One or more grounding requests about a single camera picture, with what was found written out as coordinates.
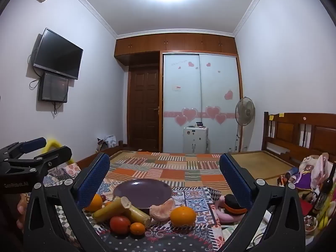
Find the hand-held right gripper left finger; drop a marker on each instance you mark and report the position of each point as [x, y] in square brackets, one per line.
[93, 182]

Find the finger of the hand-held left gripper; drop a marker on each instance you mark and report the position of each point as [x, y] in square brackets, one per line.
[57, 156]
[35, 143]

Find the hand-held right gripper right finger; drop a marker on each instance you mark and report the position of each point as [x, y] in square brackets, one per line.
[236, 182]

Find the medium orange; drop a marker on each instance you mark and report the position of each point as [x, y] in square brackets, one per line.
[95, 202]

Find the long yellow corn piece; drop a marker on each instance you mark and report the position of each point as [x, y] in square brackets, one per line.
[109, 211]

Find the red tomato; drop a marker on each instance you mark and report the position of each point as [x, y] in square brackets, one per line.
[119, 224]

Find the purple plate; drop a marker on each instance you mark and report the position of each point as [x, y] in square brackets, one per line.
[141, 193]

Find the short yellow corn piece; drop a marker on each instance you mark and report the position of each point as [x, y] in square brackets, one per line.
[139, 215]

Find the large orange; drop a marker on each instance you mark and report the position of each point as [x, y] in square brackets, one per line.
[183, 216]

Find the peeled pomelo segment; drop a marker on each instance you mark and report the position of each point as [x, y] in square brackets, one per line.
[160, 211]

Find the person's left hand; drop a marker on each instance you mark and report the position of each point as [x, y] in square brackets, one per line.
[21, 210]

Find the yellow foam tube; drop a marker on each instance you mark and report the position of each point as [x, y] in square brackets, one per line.
[53, 144]

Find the black hat with orange band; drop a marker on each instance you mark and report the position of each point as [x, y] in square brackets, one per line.
[235, 206]

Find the wooden bed footboard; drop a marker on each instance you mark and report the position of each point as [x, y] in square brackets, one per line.
[89, 157]

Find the woven bed mat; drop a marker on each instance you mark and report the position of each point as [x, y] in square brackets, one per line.
[257, 162]

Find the pink plush toy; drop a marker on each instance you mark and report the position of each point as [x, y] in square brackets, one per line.
[225, 215]

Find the white crumpled cloth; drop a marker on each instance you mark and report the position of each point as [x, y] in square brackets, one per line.
[109, 141]

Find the tile patterned quilt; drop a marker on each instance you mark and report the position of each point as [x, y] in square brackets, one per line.
[197, 202]

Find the white box appliance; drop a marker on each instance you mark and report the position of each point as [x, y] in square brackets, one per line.
[195, 140]

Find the orange striped patchwork sheet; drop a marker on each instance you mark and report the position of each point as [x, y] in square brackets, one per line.
[170, 165]

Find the dark item on appliance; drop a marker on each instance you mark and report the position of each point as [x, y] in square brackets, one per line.
[200, 124]

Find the purple dressed doll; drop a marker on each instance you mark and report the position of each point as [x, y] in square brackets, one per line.
[305, 174]

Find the standing fan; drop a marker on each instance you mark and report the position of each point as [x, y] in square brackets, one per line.
[244, 111]

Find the wooden bed headboard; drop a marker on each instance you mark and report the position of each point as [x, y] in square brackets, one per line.
[288, 131]

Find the small bowl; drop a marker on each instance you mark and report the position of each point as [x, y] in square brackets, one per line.
[311, 224]

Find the pink plastic bag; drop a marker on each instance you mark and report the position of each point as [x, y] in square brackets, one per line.
[323, 168]

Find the dark wine bottle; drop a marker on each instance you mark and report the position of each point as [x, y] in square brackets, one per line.
[324, 191]

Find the brown wooden door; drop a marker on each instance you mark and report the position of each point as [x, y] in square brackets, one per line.
[144, 110]

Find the yellow banana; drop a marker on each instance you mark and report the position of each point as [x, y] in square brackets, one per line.
[324, 215]

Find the wooden wardrobe with glass doors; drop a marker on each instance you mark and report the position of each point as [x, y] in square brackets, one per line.
[202, 89]

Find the small black wall monitor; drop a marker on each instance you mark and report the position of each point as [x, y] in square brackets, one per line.
[53, 87]

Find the black wall television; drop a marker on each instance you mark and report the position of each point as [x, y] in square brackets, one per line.
[57, 53]

